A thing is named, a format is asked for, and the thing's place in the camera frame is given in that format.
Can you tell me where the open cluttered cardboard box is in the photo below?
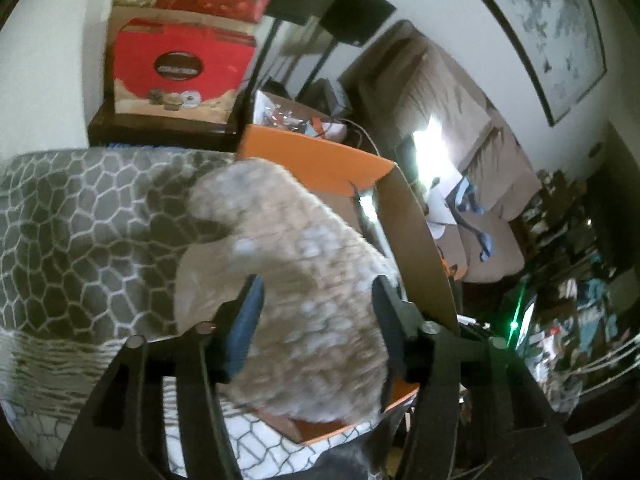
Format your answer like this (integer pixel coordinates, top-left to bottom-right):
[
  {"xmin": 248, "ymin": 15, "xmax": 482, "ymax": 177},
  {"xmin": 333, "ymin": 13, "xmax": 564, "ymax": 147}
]
[{"xmin": 252, "ymin": 90, "xmax": 347, "ymax": 143}]

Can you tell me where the framed wall painting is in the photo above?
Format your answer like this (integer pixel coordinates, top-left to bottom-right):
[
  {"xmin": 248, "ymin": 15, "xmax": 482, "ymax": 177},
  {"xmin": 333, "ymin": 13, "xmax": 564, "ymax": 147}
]
[{"xmin": 483, "ymin": 0, "xmax": 608, "ymax": 126}]

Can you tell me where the bright portable lamp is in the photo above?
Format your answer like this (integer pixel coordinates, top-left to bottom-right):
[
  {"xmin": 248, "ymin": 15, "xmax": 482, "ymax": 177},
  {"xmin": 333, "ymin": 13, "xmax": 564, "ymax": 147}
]
[{"xmin": 398, "ymin": 115, "xmax": 462, "ymax": 196}]

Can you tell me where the red collection gift bag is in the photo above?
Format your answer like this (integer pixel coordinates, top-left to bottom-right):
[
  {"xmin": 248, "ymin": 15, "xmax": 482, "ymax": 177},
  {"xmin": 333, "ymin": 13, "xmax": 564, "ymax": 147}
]
[{"xmin": 113, "ymin": 18, "xmax": 256, "ymax": 125}]

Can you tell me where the brown sofa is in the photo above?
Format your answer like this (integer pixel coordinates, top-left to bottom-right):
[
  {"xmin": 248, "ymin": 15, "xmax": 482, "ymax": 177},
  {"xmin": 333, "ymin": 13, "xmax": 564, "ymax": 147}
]
[{"xmin": 341, "ymin": 20, "xmax": 541, "ymax": 284}]

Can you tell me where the right black speaker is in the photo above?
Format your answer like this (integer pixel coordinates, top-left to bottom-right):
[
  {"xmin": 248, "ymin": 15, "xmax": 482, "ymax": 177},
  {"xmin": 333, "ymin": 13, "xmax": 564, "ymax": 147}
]
[{"xmin": 296, "ymin": 0, "xmax": 396, "ymax": 100}]

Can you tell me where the orange plastic basket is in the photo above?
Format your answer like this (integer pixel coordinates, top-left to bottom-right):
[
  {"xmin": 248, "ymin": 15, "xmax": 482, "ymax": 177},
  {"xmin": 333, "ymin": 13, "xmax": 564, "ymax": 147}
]
[{"xmin": 442, "ymin": 259, "xmax": 469, "ymax": 281}]

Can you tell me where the beige fluffy slipper pack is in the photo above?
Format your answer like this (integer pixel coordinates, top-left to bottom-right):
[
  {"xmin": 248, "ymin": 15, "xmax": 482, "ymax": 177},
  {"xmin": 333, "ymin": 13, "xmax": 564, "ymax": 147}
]
[{"xmin": 174, "ymin": 158, "xmax": 398, "ymax": 424}]

